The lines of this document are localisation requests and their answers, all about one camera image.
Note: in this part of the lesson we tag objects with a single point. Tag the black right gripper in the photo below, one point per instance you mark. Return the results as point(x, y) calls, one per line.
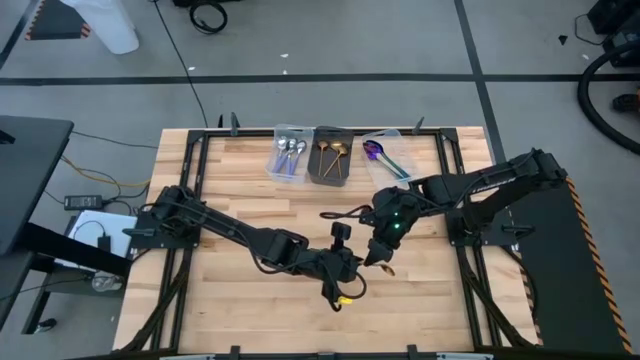
point(392, 217)

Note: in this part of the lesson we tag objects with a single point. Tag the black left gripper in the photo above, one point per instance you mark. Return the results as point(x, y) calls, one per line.
point(335, 265)

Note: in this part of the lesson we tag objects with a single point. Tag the iridescent rainbow spoon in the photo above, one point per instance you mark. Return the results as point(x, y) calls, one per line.
point(370, 150)
point(400, 172)

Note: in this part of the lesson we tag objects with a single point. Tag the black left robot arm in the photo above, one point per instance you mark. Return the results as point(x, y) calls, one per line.
point(225, 225)

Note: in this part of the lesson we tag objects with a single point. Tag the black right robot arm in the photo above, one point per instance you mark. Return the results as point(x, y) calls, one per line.
point(490, 180)

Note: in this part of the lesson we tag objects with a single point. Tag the grey plastic bin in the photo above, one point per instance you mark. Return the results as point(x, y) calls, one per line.
point(330, 181)

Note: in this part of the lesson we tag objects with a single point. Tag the clear plastic bin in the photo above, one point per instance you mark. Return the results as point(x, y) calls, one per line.
point(272, 172)
point(395, 142)

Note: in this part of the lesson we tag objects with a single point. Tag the black mat with hazard edge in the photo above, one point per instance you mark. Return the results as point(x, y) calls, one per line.
point(565, 280)

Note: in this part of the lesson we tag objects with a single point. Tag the white box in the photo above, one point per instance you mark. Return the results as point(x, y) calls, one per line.
point(117, 225)

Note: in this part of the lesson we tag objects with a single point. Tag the clear plastic bottle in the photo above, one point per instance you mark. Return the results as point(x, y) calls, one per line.
point(107, 282)

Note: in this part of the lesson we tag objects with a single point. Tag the black power adapter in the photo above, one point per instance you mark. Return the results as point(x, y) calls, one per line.
point(82, 202)

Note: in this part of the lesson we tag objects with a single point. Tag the black equipment case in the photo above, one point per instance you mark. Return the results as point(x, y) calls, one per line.
point(615, 15)

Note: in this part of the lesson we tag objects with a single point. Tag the black desk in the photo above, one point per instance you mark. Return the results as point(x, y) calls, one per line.
point(30, 175)

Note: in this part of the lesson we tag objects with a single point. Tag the hazard striped floor mat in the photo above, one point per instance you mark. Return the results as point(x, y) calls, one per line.
point(55, 22)

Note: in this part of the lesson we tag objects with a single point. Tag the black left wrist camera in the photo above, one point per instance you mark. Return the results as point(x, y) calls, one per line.
point(341, 235)

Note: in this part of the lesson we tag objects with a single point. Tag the black aluminium table frame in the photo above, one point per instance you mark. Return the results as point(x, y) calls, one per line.
point(250, 132)

